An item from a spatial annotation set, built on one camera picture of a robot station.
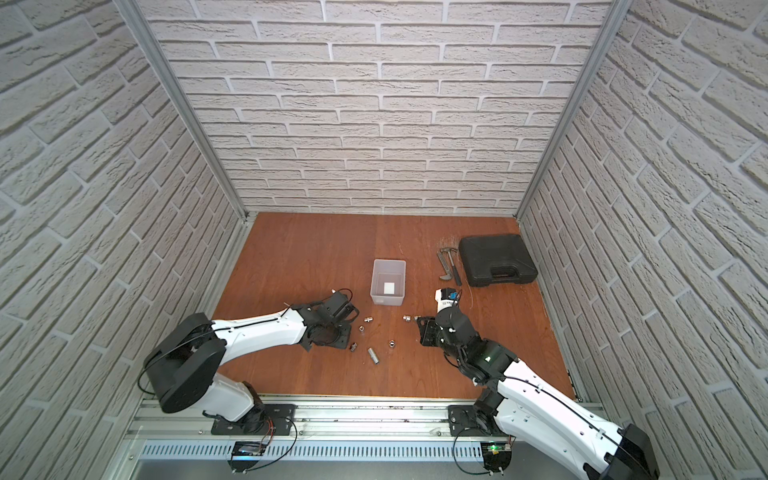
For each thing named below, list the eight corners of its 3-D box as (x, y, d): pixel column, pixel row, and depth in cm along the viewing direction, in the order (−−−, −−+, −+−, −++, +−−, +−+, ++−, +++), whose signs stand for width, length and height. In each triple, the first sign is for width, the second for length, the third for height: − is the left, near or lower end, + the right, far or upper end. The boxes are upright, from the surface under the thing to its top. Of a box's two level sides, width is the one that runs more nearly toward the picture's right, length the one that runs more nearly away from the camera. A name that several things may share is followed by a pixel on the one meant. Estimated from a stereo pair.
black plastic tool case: (466, 286, 101) (470, 276, 96) (459, 244, 112) (462, 234, 108) (532, 286, 101) (539, 277, 96) (518, 245, 113) (523, 234, 108)
